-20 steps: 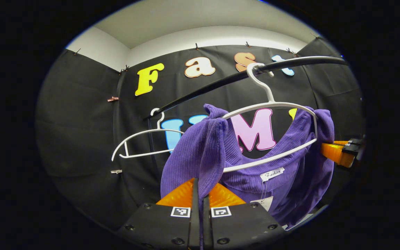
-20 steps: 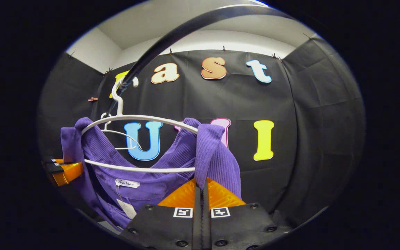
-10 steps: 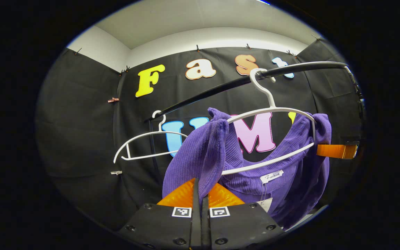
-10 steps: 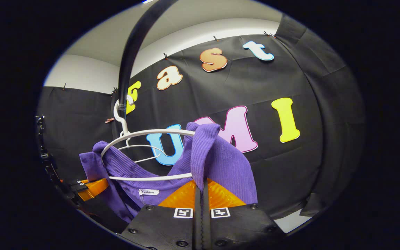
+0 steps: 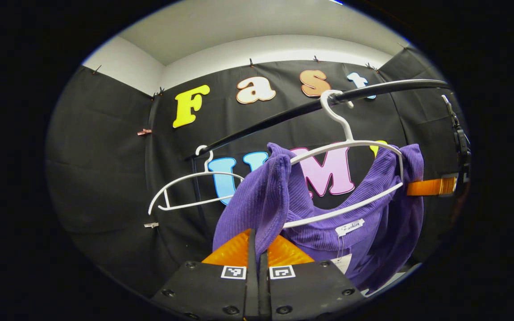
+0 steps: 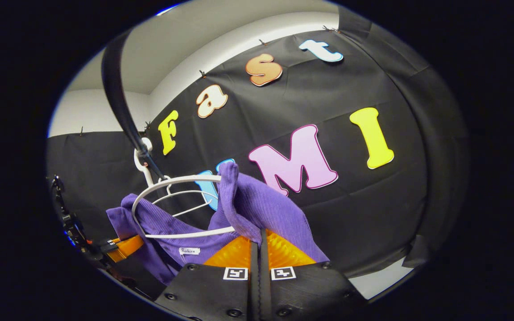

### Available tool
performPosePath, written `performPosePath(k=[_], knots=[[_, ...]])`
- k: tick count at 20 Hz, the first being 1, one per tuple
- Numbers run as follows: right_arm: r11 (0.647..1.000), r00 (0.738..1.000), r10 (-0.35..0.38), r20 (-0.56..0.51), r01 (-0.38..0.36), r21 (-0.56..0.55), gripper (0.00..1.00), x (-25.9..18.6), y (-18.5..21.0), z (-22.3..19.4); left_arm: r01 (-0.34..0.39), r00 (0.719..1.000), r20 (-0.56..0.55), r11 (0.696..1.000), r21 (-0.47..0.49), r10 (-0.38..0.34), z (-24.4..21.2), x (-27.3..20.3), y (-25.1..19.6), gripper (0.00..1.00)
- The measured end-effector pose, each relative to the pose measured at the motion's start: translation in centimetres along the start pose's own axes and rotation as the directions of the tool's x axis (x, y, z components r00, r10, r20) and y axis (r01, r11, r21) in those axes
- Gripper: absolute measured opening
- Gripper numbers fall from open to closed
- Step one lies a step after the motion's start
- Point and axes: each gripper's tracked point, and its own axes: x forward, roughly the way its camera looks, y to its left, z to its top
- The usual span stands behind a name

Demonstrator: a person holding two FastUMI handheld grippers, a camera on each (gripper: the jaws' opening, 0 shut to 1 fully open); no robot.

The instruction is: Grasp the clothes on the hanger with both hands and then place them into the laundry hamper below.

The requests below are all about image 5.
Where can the white clothes hanger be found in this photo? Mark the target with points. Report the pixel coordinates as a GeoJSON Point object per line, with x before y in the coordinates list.
{"type": "Point", "coordinates": [185, 177]}
{"type": "Point", "coordinates": [350, 142]}

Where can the purple ribbed top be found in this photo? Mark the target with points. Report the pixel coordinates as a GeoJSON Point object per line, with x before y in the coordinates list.
{"type": "Point", "coordinates": [261, 196]}

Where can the copper cloth clip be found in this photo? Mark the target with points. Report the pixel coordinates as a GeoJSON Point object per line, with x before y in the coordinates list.
{"type": "Point", "coordinates": [144, 132]}

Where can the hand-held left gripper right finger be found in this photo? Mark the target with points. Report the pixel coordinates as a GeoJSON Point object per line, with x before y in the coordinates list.
{"type": "Point", "coordinates": [263, 285]}

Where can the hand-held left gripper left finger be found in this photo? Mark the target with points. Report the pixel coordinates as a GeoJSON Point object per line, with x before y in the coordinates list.
{"type": "Point", "coordinates": [251, 276]}

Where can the black clothes rail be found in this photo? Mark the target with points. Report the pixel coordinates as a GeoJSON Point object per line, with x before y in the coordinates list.
{"type": "Point", "coordinates": [283, 117]}

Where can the silver cloth clip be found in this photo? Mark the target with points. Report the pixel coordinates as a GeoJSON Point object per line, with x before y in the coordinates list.
{"type": "Point", "coordinates": [151, 225]}

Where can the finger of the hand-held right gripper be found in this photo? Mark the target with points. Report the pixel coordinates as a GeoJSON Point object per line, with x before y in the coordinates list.
{"type": "Point", "coordinates": [431, 186]}

